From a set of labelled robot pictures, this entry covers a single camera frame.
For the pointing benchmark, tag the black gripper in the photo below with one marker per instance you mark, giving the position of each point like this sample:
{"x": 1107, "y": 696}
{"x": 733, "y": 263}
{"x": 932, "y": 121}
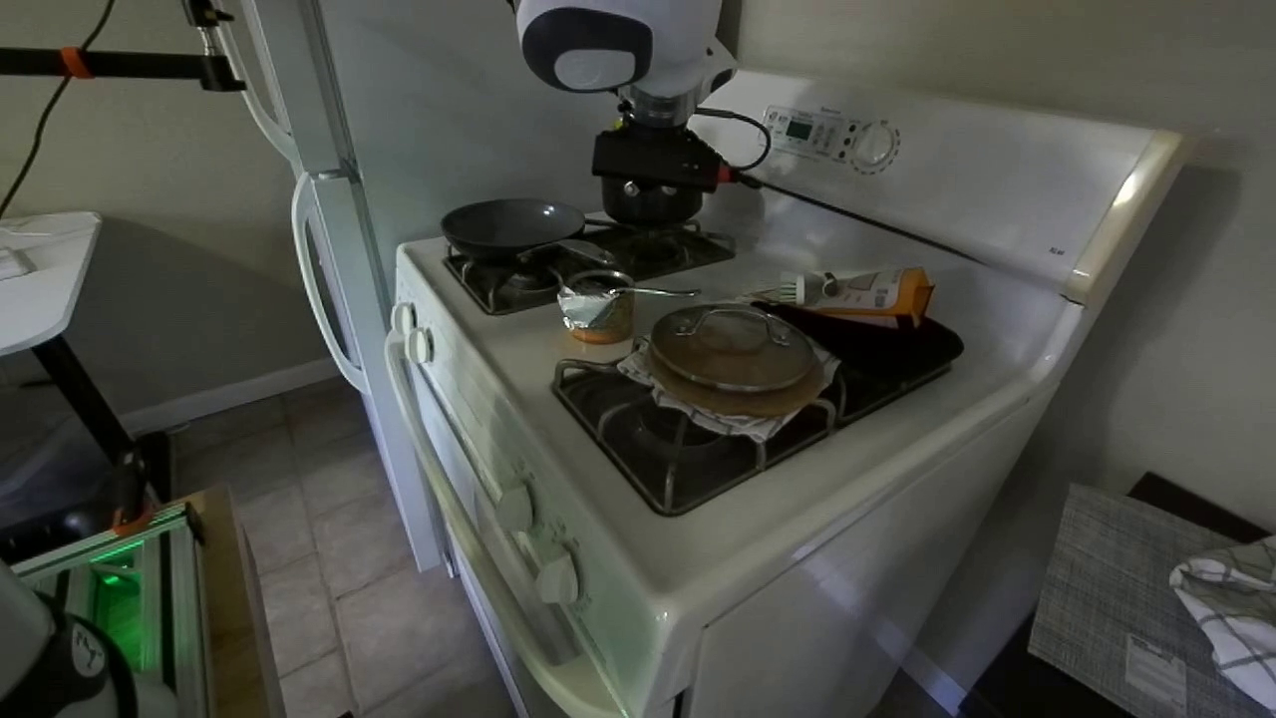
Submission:
{"x": 660, "y": 155}

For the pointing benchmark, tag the grey frying pan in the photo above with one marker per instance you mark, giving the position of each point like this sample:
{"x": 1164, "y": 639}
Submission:
{"x": 511, "y": 226}

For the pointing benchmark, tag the green stove display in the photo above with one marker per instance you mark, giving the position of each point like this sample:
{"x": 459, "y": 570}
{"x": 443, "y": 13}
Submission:
{"x": 798, "y": 127}

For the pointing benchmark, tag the black stove grate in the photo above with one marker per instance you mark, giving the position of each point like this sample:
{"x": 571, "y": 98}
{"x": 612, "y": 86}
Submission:
{"x": 663, "y": 461}
{"x": 523, "y": 279}

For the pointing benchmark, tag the glass pot lid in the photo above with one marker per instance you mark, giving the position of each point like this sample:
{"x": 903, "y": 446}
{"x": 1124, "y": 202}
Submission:
{"x": 733, "y": 347}

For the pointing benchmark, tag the white stove timer dial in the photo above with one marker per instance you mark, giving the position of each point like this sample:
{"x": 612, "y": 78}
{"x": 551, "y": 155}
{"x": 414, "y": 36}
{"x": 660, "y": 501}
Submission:
{"x": 874, "y": 143}

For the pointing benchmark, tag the white stove knob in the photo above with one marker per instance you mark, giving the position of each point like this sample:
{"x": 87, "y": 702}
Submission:
{"x": 555, "y": 581}
{"x": 406, "y": 320}
{"x": 515, "y": 506}
{"x": 423, "y": 344}

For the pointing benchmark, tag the white gas stove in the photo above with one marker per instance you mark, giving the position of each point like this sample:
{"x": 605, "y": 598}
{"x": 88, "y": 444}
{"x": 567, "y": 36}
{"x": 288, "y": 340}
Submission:
{"x": 798, "y": 492}

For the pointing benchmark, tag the small white object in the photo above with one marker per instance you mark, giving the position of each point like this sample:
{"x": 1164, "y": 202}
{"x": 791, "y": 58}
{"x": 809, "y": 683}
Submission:
{"x": 805, "y": 284}

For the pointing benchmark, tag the white lace cloth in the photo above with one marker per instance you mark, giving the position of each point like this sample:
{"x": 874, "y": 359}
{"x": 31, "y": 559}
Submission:
{"x": 690, "y": 417}

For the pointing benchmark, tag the brown round plate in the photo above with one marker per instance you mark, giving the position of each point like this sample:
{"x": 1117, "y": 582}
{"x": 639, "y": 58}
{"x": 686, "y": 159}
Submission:
{"x": 798, "y": 395}

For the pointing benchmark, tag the orange capped tube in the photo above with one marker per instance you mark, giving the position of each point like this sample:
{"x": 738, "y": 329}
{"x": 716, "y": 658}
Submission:
{"x": 910, "y": 292}

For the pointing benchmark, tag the white refrigerator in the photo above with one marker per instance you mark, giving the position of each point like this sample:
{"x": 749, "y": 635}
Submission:
{"x": 348, "y": 263}

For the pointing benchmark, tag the black boom pole orange tape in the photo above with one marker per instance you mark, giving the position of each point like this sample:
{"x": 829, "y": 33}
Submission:
{"x": 132, "y": 61}

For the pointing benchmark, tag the wooden cart board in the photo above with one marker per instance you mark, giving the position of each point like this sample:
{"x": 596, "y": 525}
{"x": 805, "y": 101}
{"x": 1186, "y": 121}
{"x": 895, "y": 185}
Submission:
{"x": 243, "y": 611}

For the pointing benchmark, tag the white table black leg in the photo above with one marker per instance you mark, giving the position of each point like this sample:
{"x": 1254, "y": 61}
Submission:
{"x": 47, "y": 284}

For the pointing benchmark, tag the grey woven mat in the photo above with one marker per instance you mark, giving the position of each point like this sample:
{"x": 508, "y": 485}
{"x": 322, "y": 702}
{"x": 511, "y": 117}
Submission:
{"x": 1103, "y": 598}

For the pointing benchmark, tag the black orange clamp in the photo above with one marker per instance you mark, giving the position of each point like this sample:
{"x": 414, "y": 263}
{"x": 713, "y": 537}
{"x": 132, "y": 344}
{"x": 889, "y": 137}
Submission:
{"x": 128, "y": 501}

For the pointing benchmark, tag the black side table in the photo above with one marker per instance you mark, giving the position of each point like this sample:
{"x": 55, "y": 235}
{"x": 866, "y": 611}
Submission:
{"x": 1189, "y": 504}

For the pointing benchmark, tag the white checkered cloth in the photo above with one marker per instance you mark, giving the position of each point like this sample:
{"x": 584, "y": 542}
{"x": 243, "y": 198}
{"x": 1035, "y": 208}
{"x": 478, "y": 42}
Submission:
{"x": 1239, "y": 611}

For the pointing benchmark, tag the aluminium cart frame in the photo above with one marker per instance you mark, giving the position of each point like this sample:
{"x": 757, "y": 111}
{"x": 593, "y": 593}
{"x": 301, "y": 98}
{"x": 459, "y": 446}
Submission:
{"x": 122, "y": 605}

